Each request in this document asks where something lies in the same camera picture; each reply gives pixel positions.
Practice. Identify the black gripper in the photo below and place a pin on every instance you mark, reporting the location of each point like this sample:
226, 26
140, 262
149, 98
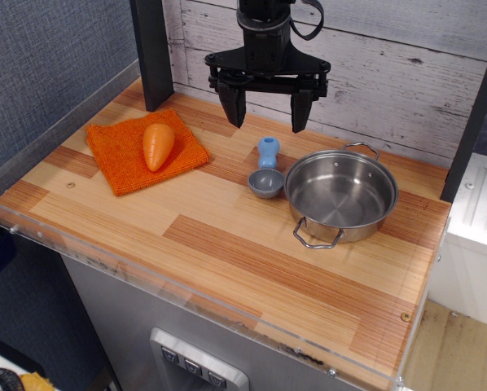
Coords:
267, 62

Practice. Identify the orange plastic carrot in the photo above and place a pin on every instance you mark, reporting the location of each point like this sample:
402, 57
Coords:
158, 142

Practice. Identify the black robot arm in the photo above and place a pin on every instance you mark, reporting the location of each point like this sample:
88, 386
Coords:
277, 10

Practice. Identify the blue and grey scoop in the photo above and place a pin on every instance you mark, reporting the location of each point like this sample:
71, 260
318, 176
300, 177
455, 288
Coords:
266, 182

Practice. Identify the orange knitted cloth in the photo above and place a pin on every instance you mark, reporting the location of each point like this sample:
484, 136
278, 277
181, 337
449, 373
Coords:
118, 152

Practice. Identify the stainless toy fridge body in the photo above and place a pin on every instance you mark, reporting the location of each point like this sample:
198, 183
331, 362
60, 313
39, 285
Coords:
123, 316

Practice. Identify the white side cabinet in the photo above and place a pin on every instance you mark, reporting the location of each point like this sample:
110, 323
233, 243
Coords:
459, 278

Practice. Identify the silver dispenser panel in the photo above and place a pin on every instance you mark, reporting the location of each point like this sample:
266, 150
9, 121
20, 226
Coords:
202, 371

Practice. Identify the clear acrylic guard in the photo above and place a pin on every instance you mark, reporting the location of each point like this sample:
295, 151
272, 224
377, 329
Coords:
204, 242

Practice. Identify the metal pot with handles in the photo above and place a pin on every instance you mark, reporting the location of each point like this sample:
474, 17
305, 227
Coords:
339, 196

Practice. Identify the dark left vertical post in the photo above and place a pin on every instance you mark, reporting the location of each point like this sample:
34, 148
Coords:
153, 52

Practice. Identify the dark vertical post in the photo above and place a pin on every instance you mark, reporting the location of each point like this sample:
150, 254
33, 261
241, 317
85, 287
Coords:
467, 144
153, 52

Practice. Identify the dark right vertical post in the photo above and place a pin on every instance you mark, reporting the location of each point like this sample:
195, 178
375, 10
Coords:
467, 144

